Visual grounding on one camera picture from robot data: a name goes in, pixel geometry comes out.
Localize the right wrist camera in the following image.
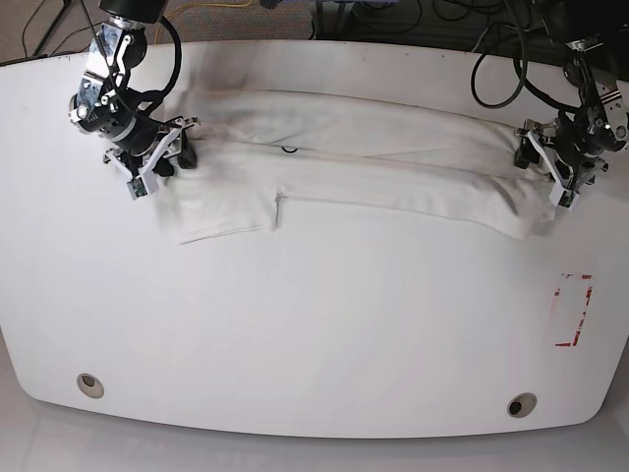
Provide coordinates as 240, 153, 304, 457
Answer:
127, 173, 158, 200

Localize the table grommet hole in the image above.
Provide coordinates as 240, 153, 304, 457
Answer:
507, 392, 537, 419
77, 374, 105, 399

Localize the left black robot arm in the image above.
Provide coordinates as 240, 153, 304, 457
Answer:
499, 1, 628, 208

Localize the left table grommet hole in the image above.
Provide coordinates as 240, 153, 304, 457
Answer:
77, 374, 105, 399

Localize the right table grommet hole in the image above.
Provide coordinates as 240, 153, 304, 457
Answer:
507, 392, 537, 419

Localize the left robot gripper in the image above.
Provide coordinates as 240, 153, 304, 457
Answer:
514, 119, 608, 194

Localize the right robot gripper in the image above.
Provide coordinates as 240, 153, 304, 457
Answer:
103, 116, 200, 183

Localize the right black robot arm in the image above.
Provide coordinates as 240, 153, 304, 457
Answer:
69, 1, 199, 199

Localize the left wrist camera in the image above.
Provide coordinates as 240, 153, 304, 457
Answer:
549, 182, 580, 211

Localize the white printed t-shirt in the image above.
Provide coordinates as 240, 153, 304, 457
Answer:
155, 91, 555, 244

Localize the yellow cable on floor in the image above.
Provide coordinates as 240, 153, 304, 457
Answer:
154, 0, 257, 46

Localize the red tape rectangle marking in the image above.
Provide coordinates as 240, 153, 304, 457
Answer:
549, 273, 594, 347

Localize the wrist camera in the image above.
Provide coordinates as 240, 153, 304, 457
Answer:
127, 173, 158, 200
549, 182, 580, 211

